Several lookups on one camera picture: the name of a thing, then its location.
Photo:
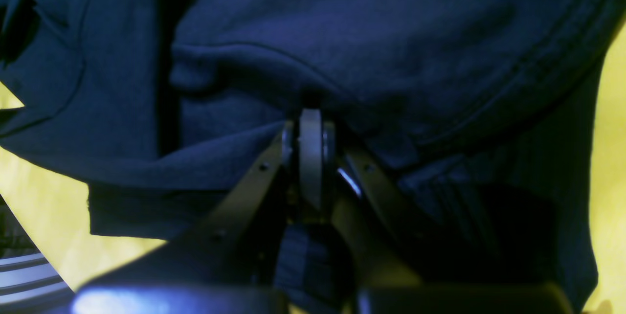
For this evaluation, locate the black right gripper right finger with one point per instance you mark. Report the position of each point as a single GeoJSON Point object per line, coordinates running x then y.
{"type": "Point", "coordinates": [392, 243]}

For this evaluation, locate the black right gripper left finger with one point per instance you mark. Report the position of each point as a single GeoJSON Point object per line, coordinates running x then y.
{"type": "Point", "coordinates": [237, 242]}

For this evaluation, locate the black T-shirt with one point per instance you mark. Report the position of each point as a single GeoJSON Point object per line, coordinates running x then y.
{"type": "Point", "coordinates": [481, 110]}

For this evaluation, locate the yellow tablecloth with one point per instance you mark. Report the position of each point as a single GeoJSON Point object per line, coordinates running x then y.
{"type": "Point", "coordinates": [53, 208]}

